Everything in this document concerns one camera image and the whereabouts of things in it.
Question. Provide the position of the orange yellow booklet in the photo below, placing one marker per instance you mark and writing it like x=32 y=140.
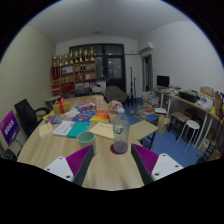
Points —
x=100 y=116

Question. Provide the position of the stacks of books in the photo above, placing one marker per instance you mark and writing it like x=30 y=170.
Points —
x=150 y=103

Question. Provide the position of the black office chair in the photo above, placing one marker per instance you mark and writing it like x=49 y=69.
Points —
x=26 y=115

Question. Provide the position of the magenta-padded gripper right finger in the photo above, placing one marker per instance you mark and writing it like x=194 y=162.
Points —
x=146 y=158

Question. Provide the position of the yellow gift box red ribbon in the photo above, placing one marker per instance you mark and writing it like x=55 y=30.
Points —
x=61 y=107

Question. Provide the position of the black tripod stand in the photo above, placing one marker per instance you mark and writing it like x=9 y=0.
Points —
x=131 y=83

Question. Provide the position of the white booklet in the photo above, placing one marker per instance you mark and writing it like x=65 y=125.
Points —
x=63 y=128

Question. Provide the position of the black stool with wooden seat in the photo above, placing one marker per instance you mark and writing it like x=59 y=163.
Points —
x=180 y=116

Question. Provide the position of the pink box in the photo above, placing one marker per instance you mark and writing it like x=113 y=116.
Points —
x=86 y=107

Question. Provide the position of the small light wooden table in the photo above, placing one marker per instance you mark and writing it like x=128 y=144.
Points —
x=142 y=129

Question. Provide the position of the pale green cup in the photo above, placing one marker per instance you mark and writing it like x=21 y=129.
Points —
x=86 y=141

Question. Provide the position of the wooden shelf unit with trophies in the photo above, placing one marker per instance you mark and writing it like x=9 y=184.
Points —
x=71 y=71

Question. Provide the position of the white wall air conditioner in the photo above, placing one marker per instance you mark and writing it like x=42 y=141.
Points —
x=146 y=47

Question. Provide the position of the black computer monitor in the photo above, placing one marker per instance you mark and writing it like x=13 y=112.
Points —
x=163 y=81

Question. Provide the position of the purple sign board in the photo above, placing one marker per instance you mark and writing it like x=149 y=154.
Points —
x=9 y=127

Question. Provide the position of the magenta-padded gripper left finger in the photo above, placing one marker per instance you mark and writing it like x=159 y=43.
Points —
x=77 y=159

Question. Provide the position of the cluttered wooden side desk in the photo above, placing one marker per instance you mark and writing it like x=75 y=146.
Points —
x=196 y=103

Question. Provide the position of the clear plastic water bottle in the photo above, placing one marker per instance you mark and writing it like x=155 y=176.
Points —
x=120 y=133

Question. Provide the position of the flower bouquet in white pot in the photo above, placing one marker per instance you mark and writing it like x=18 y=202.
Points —
x=114 y=106

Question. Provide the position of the blue red printed booklet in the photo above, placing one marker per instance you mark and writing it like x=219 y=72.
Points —
x=54 y=118

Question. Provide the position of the small white round table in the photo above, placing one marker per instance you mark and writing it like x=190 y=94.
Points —
x=52 y=99

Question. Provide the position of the flat round red coaster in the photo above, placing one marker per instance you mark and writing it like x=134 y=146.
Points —
x=112 y=150

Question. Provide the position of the grey upholstered armchair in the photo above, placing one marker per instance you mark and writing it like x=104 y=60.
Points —
x=115 y=94

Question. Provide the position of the small standing card box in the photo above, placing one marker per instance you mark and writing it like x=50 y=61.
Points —
x=99 y=103

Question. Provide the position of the black framed window door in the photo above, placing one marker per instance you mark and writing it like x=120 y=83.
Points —
x=113 y=66

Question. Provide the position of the white round stool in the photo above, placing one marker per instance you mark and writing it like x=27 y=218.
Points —
x=191 y=125

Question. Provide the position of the small beige notepad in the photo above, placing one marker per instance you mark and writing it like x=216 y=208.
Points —
x=45 y=130

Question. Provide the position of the grey striped chair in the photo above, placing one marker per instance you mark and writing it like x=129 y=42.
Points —
x=7 y=155

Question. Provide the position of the teal book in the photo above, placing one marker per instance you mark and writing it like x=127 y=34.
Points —
x=78 y=130

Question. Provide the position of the pale yellow paper pad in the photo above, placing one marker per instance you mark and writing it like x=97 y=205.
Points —
x=102 y=130

